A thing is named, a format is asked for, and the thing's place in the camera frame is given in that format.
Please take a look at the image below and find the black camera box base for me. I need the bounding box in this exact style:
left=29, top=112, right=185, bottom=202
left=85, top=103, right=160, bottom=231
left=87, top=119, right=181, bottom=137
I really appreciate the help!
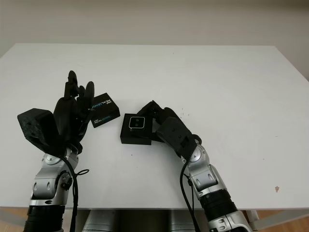
left=119, top=113, right=155, bottom=146

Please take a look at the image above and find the black RealSense box lid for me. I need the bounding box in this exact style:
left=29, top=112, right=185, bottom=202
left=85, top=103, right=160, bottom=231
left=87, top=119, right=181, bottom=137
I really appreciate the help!
left=90, top=92, right=122, bottom=129

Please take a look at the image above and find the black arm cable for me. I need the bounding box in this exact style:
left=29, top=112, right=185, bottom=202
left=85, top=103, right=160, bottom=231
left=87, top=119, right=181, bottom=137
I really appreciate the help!
left=60, top=154, right=89, bottom=232
left=180, top=161, right=201, bottom=232

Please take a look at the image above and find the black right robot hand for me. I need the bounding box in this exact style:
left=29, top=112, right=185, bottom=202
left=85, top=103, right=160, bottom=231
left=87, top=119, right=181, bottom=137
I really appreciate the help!
left=136, top=100, right=184, bottom=143

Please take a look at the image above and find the grey robot torso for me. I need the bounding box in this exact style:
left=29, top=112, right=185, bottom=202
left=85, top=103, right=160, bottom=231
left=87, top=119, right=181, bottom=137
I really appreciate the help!
left=81, top=209, right=213, bottom=232

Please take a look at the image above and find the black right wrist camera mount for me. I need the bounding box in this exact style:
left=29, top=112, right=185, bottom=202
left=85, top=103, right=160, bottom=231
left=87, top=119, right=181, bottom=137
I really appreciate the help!
left=155, top=116, right=199, bottom=158

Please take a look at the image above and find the small silver camera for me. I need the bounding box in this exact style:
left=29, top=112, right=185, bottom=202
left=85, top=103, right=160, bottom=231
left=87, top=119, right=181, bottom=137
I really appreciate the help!
left=128, top=116, right=146, bottom=130

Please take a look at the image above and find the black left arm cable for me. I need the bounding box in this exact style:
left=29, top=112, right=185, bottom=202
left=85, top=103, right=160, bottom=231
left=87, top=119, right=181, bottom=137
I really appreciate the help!
left=60, top=154, right=89, bottom=232

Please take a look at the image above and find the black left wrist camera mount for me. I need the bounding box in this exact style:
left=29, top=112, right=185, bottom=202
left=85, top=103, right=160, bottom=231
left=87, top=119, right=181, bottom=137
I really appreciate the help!
left=17, top=108, right=55, bottom=154

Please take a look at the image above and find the white table leg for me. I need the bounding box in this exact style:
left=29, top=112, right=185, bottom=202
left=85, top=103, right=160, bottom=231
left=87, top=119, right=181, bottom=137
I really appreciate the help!
left=245, top=209, right=260, bottom=226

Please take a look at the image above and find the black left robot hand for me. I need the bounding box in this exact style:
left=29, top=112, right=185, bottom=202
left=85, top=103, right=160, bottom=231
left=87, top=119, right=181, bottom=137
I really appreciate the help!
left=52, top=70, right=95, bottom=152

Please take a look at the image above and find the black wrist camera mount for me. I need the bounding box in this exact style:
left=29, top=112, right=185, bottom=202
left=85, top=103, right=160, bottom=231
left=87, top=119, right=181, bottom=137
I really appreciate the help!
left=155, top=116, right=199, bottom=158
left=17, top=108, right=55, bottom=154

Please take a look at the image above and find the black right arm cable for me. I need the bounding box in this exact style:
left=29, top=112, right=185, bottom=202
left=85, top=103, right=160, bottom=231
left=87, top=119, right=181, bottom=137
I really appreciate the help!
left=180, top=161, right=201, bottom=232

